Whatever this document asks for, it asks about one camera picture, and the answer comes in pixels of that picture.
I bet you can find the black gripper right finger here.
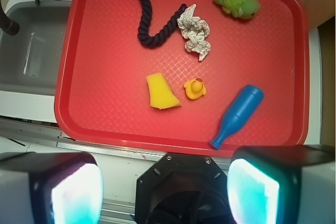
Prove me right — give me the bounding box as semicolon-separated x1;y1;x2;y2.
227;145;335;223

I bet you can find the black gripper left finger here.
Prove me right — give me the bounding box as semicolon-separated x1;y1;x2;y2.
1;152;103;223

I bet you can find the blue plastic bottle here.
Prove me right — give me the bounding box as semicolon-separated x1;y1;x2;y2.
210;85;265;150

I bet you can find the red plastic tray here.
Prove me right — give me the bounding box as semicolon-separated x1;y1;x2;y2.
55;0;309;157

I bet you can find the grey sink basin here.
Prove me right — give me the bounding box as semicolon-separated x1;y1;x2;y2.
1;1;71;96

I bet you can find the yellow rubber duck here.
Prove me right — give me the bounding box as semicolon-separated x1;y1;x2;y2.
183;78;207;100

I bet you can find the yellow sponge piece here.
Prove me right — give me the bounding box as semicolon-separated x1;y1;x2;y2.
146;72;181;110

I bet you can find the crumpled white paper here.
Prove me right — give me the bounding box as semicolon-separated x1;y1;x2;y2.
177;4;212;61

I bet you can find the green plush turtle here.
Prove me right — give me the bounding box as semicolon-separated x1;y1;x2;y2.
213;0;261;20

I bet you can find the dark purple rope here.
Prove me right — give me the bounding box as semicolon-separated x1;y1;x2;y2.
113;0;187;49

